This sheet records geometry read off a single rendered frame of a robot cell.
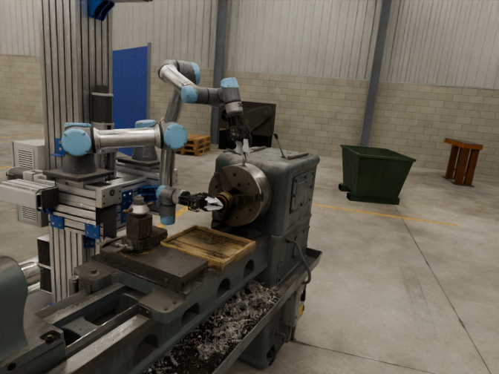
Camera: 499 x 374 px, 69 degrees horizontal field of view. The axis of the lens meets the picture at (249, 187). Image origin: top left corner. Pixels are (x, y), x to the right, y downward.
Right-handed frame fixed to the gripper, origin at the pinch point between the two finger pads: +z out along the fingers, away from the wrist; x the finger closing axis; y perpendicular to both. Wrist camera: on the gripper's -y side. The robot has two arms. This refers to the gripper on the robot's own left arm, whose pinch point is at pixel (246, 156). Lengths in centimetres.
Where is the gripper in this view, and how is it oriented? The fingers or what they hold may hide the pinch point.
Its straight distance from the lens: 165.8
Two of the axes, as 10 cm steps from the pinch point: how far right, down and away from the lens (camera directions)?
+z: 2.0, 9.8, 0.8
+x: 8.6, -1.3, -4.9
